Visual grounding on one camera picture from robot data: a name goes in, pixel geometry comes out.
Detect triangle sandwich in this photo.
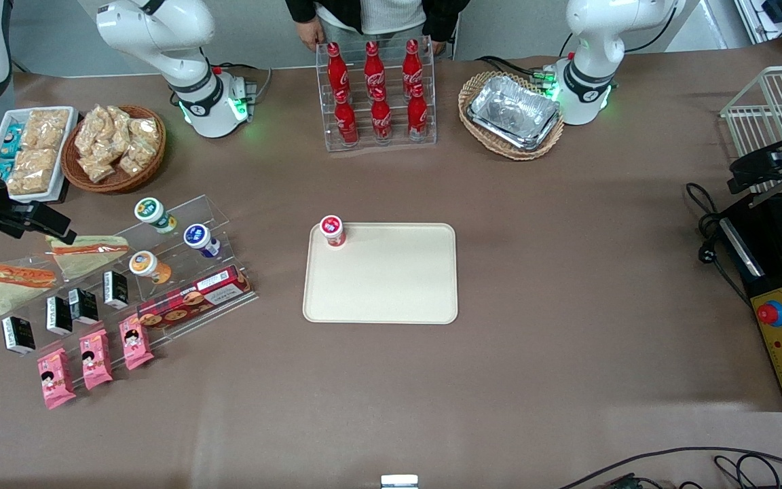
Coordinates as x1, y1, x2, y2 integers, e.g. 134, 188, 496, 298
0, 264, 59, 320
45, 234, 130, 280

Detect aluminium foil tray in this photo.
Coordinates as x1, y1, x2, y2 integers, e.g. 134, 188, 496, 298
467, 75, 561, 151

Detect beige plastic serving tray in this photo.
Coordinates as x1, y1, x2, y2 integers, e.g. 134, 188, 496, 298
302, 222, 459, 325

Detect person's right hand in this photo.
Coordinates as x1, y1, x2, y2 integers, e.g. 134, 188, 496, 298
296, 17, 325, 53

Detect silver flat metal bar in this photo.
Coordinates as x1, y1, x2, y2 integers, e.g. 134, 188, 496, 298
747, 183, 782, 208

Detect rice cracker pack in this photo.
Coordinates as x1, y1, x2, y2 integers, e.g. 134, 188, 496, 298
22, 109, 71, 150
7, 148, 59, 196

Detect black sealing machine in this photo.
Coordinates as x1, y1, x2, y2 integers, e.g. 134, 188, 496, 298
715, 190, 782, 413

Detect clear bag puffed snacks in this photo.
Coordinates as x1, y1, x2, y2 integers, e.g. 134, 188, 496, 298
75, 109, 111, 158
106, 105, 135, 154
118, 139, 155, 176
130, 117, 161, 147
79, 155, 117, 183

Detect brown round wicker basket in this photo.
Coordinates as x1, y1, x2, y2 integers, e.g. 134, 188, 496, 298
60, 104, 167, 195

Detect white rectangular dish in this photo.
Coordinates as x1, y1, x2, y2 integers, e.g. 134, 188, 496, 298
0, 107, 79, 204

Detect small black drink carton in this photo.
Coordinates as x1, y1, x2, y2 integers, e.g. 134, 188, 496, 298
68, 288, 100, 325
103, 270, 130, 310
1, 316, 36, 356
46, 295, 74, 336

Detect green lid yogurt cup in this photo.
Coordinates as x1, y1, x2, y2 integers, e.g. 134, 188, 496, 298
134, 197, 179, 235

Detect orange lid yogurt cup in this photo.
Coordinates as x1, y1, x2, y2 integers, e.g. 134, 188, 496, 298
128, 251, 173, 285

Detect pink snack packet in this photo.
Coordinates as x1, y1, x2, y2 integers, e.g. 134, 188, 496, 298
79, 329, 114, 391
118, 314, 155, 371
37, 348, 77, 410

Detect clear acrylic stepped display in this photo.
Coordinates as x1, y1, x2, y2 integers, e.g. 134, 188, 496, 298
0, 195, 259, 391

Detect blue lid yogurt cup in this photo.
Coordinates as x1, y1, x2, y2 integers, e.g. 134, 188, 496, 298
183, 223, 222, 259

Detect red plaid cookie box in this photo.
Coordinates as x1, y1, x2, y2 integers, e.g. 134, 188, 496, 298
136, 265, 254, 331

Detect light woven wicker basket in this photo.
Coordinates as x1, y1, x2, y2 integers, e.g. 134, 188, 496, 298
458, 71, 565, 162

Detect red lid yogurt cup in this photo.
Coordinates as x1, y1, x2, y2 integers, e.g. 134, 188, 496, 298
319, 215, 347, 249

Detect red cola bottle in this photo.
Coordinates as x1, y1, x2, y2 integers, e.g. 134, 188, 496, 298
402, 39, 424, 89
334, 90, 359, 147
327, 42, 351, 96
364, 41, 386, 92
371, 87, 393, 143
407, 84, 429, 141

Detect clear acrylic bottle rack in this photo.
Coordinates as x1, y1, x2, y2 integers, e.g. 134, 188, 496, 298
315, 35, 438, 153

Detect person torso white sweater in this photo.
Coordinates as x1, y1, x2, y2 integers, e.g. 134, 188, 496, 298
314, 0, 427, 35

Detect silver machine handle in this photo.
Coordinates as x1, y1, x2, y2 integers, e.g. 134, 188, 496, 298
720, 217, 766, 279

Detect black power cable with plug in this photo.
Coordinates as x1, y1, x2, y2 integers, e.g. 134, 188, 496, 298
685, 182, 753, 308

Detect grey right base cable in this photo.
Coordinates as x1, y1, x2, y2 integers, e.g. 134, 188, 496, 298
211, 61, 274, 103

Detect black left base cable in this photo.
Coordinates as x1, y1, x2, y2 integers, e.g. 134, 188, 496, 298
476, 56, 558, 86

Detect long black cable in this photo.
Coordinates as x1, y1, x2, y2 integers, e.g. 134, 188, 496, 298
557, 446, 782, 489

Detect looped black cable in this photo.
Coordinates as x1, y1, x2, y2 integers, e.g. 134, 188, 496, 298
713, 454, 782, 489

